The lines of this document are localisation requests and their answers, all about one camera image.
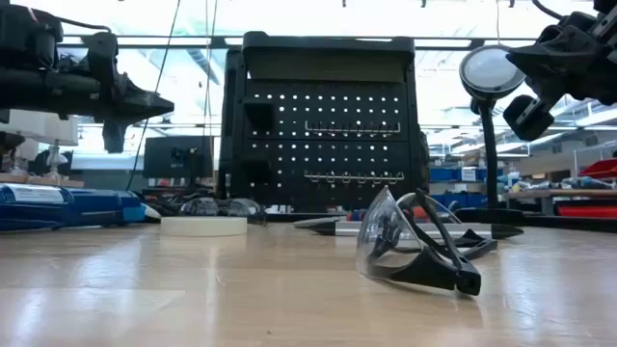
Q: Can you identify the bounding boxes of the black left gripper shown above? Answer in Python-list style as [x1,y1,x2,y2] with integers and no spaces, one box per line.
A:
[82,71,175,154]

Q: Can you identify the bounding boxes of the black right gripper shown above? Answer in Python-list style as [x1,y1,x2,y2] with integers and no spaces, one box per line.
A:
[505,12,617,105]

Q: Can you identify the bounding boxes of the white masking tape roll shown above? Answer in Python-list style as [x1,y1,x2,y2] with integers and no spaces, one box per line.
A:
[160,215,249,237]

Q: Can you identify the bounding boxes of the black and silver spirit level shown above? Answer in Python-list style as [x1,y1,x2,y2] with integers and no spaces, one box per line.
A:
[308,220,524,241]

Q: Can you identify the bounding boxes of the wooden shelf board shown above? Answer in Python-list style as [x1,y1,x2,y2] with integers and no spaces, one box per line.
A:
[0,172,86,189]

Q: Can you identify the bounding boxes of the black computer monitor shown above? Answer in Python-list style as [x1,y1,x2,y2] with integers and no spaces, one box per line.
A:
[143,135,214,180]

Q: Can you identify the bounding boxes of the black gooseneck magnifier lamp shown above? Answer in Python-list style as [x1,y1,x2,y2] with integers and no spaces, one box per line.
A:
[454,43,526,227]

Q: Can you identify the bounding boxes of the black work gloves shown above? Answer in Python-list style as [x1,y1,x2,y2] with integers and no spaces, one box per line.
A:
[139,190,184,217]

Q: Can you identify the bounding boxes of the white shade table lamp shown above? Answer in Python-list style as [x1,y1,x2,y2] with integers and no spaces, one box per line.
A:
[4,113,45,140]
[36,111,79,179]

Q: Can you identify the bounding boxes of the red storage bin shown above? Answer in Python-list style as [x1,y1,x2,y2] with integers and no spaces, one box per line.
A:
[577,158,617,180]

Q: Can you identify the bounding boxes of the blue caulk tube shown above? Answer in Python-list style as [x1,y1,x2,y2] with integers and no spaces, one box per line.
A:
[0,182,163,232]

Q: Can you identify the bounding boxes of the wooden top work table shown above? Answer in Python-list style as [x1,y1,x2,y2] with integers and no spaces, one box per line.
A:
[503,188,617,216]

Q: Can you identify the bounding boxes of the flat red tray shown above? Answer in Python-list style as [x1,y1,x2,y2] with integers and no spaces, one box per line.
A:
[556,204,617,219]

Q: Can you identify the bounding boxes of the blue storage bin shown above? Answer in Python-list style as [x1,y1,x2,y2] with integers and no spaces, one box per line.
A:
[428,166,488,183]
[431,192,488,209]

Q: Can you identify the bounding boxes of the black pegboard stand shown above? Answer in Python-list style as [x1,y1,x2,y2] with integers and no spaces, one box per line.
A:
[216,31,430,216]

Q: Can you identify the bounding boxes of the thin black hanging cable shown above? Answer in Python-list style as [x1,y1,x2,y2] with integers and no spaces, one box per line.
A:
[125,0,183,192]

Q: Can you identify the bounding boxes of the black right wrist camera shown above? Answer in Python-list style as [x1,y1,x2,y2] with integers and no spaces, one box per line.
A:
[503,93,555,142]

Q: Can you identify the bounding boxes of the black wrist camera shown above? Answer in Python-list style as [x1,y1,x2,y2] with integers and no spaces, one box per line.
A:
[503,93,555,142]
[85,31,121,78]

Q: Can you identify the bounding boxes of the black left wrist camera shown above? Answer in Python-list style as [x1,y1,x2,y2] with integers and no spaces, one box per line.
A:
[85,31,121,78]

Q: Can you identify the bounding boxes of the black table frame rail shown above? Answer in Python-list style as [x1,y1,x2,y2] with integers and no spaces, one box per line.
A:
[264,211,617,233]

